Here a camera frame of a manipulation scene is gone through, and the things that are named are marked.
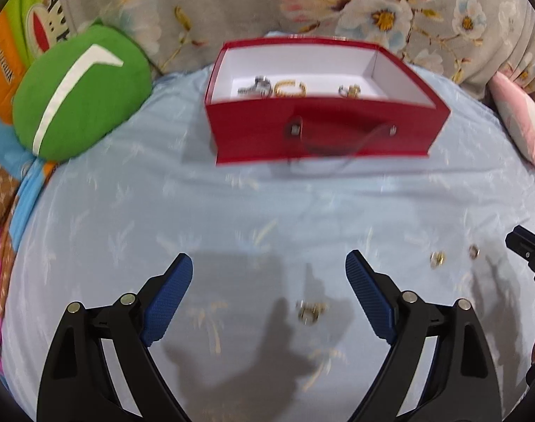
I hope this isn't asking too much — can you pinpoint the green round cushion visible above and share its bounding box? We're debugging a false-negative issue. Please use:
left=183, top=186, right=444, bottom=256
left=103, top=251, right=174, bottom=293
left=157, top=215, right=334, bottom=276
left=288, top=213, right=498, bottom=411
left=13, top=24, right=152, bottom=162

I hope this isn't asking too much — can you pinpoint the gold wrist watch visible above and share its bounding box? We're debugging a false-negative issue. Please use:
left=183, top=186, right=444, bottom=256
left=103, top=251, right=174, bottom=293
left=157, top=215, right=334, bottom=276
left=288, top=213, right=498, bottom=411
left=338, top=84, right=361, bottom=99

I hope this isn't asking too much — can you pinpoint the gold chain cuff bangle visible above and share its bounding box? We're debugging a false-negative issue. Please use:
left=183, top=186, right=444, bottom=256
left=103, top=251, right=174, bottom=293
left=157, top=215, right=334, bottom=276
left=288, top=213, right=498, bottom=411
left=273, top=79, right=307, bottom=98

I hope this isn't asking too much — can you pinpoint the gold charm ring earring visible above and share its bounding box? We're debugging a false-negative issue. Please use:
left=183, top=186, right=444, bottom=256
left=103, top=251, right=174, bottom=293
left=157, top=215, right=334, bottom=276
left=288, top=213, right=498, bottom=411
left=296, top=300, right=327, bottom=326

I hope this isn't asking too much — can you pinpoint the colourful cartoon blanket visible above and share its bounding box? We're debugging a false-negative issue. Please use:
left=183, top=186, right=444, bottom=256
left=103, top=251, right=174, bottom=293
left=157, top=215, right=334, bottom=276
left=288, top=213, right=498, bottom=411
left=0, top=0, right=70, bottom=375

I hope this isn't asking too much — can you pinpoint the pink cartoon pillow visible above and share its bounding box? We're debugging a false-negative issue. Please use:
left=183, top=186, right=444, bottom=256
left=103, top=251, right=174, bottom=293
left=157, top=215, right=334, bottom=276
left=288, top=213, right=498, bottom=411
left=488, top=71, right=535, bottom=168

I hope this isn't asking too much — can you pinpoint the light blue palm bedsheet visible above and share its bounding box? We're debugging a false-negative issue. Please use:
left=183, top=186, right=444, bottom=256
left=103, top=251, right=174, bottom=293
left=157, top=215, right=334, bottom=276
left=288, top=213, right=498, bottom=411
left=2, top=70, right=535, bottom=421

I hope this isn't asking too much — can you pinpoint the silver wrist watch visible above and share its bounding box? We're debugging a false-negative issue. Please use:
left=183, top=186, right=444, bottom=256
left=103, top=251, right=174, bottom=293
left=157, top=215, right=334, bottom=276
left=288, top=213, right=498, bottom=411
left=238, top=76, right=273, bottom=98

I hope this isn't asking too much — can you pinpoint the small gold hoop earring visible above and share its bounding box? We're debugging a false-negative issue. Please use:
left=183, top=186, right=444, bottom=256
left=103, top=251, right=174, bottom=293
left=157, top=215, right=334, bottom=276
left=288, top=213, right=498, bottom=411
left=469, top=245, right=480, bottom=260

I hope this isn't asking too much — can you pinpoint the red open box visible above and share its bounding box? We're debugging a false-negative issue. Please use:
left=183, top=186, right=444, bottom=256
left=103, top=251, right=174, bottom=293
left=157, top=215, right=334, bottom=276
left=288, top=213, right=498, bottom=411
left=204, top=36, right=451, bottom=164

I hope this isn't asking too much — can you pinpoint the grey floral quilt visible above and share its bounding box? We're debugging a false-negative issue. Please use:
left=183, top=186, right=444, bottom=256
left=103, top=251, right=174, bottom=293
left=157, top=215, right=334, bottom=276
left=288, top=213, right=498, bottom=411
left=61, top=0, right=535, bottom=98

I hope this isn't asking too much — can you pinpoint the small gold twisted earring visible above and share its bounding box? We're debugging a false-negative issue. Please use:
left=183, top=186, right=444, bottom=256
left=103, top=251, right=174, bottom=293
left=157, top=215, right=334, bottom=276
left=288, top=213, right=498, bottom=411
left=429, top=251, right=447, bottom=269

